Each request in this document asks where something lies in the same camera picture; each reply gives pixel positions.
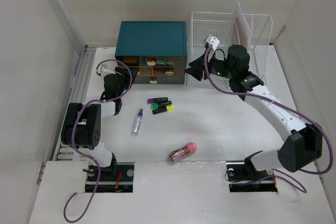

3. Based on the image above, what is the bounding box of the green highlighter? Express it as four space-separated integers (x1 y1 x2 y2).
151 101 172 110

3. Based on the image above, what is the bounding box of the pink capped clip tube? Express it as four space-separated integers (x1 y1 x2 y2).
169 142 197 163

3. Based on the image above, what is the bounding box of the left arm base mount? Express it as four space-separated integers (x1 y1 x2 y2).
83 163 134 193

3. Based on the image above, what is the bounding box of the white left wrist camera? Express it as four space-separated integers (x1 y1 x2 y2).
96 63 115 78

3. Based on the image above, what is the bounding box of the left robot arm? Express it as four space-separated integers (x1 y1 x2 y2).
61 64 138 180

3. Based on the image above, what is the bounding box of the small clear spray bottle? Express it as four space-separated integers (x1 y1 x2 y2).
131 109 143 135

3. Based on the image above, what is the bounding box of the aluminium rail on left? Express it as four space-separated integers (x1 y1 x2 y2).
49 45 96 161

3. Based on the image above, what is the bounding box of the white wire stacking tray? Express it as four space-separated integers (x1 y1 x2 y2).
186 11 246 88

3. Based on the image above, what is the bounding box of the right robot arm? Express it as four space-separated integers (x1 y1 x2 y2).
185 45 322 179

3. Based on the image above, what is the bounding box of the yellow highlighter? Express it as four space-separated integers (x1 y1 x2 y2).
152 104 174 114

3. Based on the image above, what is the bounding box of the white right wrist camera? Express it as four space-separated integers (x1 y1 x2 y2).
203 34 220 51

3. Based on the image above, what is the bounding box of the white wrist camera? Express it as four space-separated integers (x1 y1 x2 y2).
203 34 220 51
96 63 115 78

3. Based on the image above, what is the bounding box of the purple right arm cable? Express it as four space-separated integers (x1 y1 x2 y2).
203 46 333 194

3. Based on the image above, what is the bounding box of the transparent drawer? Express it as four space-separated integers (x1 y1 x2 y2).
115 56 187 67

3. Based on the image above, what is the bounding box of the bottom dark drawer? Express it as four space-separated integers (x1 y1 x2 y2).
134 76 185 84

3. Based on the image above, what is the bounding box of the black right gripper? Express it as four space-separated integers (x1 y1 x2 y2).
184 49 236 81

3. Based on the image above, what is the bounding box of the small drawer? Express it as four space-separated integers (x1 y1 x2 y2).
130 66 153 76
152 66 185 76

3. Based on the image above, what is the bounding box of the teal drawer cabinet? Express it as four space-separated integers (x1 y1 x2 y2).
114 20 188 85

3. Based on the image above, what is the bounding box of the purple highlighter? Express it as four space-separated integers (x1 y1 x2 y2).
147 97 169 104

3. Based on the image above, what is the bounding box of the green capsule stapler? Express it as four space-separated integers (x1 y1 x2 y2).
155 59 174 66

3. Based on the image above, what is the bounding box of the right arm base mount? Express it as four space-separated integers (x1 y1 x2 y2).
225 156 278 193

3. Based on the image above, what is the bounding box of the white wire file holder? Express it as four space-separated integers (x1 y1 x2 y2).
244 14 272 84

